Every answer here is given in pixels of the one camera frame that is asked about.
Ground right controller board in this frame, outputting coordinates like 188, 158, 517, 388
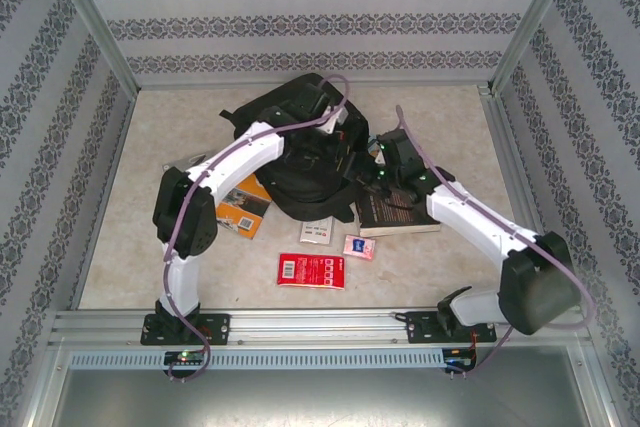
442, 346, 479, 368

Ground aluminium frame post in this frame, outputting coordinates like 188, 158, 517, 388
491, 0, 585, 94
42, 0, 140, 92

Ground dark paperback book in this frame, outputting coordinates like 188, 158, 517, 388
354, 184, 443, 238

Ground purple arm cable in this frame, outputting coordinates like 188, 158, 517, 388
394, 105, 597, 378
162, 74, 351, 383

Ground slotted grey cable duct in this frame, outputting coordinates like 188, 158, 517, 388
67, 349, 446, 371

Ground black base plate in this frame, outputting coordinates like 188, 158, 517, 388
140, 313, 232, 347
404, 310, 499, 346

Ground aluminium rear beam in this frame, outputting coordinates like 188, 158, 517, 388
133, 77, 495, 91

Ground metal sheet panel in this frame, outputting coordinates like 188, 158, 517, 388
49, 366, 619, 427

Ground controller board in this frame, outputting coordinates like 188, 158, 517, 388
164, 350, 207, 366
442, 346, 479, 368

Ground aluminium side rail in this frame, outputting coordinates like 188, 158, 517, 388
478, 86, 567, 307
68, 89, 139, 309

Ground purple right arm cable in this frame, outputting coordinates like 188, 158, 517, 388
394, 105, 597, 378

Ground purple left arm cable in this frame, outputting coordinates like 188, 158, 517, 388
162, 74, 351, 383

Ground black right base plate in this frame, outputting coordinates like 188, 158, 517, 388
404, 310, 499, 346

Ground pink card pack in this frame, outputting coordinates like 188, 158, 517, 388
342, 235, 377, 263

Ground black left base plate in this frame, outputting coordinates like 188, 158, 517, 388
140, 313, 232, 347

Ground black backpack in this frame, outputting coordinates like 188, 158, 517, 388
218, 72, 371, 223

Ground orange book with barcode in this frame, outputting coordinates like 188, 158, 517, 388
215, 174, 273, 238

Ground left controller board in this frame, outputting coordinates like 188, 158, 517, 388
164, 350, 207, 366

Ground aluminium mounting rail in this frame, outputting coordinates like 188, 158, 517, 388
47, 307, 591, 348

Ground red packet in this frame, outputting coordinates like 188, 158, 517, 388
277, 252, 347, 292

